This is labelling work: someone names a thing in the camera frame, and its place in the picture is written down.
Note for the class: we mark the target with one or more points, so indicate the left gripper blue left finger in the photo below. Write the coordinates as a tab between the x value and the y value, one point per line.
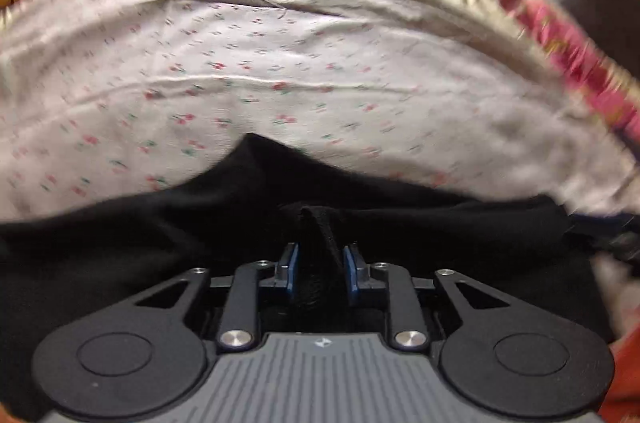
286	270

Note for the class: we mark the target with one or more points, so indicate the cherry print bed sheet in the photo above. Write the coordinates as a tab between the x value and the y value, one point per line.
104	98

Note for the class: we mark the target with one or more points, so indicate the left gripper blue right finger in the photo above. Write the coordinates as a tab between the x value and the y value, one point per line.
357	273

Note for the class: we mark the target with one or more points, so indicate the black pants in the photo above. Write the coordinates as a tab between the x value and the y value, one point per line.
261	197

